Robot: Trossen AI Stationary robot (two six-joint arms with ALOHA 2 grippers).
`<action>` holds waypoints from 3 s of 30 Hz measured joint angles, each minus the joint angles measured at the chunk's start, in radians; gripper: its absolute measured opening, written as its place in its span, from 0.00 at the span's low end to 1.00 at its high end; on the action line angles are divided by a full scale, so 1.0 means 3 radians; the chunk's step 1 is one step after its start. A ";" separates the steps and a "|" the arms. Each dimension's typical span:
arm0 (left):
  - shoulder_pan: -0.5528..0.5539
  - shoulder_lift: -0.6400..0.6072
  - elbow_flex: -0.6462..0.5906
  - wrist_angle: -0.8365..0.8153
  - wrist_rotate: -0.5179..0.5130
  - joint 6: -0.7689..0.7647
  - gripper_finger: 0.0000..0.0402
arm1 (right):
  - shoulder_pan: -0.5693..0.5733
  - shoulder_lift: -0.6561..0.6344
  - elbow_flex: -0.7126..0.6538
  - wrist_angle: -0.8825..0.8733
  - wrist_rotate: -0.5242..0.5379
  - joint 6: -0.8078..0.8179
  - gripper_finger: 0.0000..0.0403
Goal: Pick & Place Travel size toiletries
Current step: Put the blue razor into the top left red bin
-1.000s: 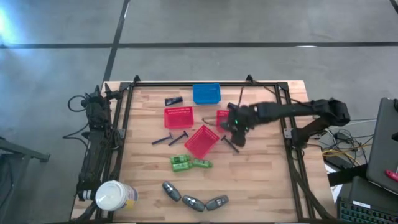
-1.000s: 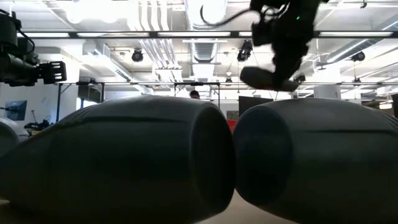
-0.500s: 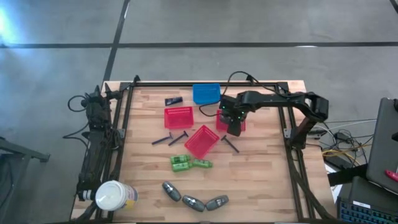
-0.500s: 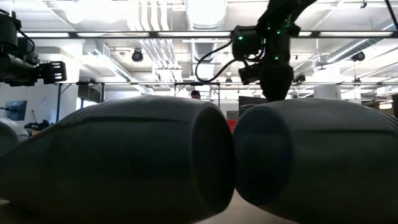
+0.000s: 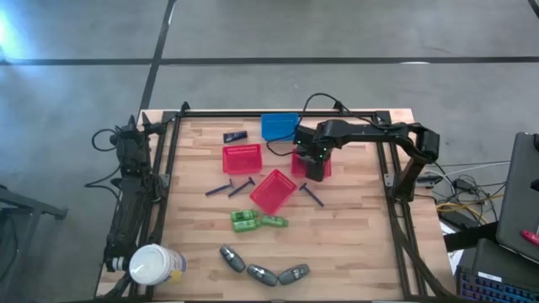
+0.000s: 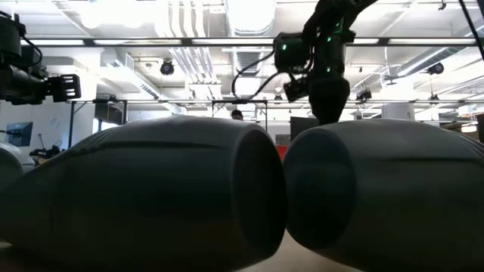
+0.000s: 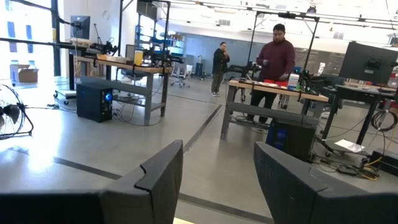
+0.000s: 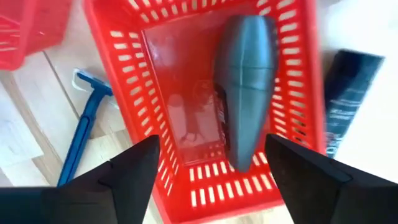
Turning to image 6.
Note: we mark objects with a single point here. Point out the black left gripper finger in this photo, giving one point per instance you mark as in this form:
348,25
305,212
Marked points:
66,87

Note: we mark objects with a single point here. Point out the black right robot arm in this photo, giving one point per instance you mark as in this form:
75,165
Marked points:
329,22

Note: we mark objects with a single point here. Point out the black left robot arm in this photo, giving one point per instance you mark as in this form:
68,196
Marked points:
17,45

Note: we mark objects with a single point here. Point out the black ceiling spotlight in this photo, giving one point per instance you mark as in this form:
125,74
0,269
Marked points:
436,68
363,94
166,68

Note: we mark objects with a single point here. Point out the dark monitor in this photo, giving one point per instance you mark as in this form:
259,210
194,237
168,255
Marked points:
302,126

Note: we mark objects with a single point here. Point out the black hanging box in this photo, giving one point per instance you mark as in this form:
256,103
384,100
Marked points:
109,113

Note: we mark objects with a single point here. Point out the black desk equipment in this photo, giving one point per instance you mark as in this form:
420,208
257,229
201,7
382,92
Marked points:
45,152

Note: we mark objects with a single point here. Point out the red bin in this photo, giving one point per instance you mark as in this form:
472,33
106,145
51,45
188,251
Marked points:
282,152

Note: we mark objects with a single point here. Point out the person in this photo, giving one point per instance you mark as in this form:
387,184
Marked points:
237,114

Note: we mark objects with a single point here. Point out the grey deodorant stick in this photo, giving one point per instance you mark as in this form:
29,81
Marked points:
397,196
151,189

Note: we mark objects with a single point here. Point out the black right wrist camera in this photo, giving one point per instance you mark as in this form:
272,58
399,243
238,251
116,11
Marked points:
296,90

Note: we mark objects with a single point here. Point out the black rack post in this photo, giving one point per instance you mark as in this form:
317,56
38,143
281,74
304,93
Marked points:
71,124

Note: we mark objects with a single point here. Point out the blue wall screen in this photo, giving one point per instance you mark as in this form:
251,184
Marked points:
19,133

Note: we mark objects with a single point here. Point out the white ceiling duct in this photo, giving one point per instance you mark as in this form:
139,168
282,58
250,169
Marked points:
128,73

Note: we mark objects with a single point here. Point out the black rack rail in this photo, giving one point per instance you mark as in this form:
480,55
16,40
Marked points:
234,101

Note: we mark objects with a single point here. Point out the lit overhead frame beam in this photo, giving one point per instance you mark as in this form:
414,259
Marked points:
185,42

